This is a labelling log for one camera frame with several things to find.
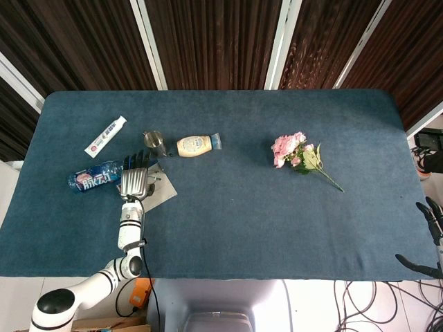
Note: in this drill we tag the blue plastic drink bottle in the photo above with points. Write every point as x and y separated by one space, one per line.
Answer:
93 180

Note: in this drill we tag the cream mayonnaise squeeze bottle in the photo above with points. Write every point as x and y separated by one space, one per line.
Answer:
194 146

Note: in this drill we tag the black background equipment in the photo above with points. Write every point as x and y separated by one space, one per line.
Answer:
431 138

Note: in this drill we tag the black-framed eyeglasses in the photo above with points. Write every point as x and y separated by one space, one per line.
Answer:
155 178

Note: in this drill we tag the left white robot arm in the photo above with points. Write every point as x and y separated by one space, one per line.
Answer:
129 228

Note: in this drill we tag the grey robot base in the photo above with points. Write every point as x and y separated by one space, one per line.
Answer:
225 301

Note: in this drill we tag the white orange shoe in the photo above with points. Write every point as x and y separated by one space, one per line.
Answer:
423 173

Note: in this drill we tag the blue velvet tablecloth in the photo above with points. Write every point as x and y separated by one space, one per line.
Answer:
259 224

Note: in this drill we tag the brown cardboard box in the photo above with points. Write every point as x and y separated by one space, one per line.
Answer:
104 325

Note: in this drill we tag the orange device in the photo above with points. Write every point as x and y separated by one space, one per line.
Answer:
140 294

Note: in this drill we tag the white partition post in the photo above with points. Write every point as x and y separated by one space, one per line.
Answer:
282 45
20 83
149 45
361 45
427 121

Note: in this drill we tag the pink artificial flower bouquet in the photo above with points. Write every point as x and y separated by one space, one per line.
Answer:
287 148

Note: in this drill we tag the white toothpaste tube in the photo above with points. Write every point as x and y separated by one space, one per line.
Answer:
104 138

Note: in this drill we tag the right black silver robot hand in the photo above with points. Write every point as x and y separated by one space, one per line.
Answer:
436 221

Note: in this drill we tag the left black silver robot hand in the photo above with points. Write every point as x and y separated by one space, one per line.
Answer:
134 181

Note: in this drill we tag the stainless steel cup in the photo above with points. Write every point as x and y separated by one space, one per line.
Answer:
155 141

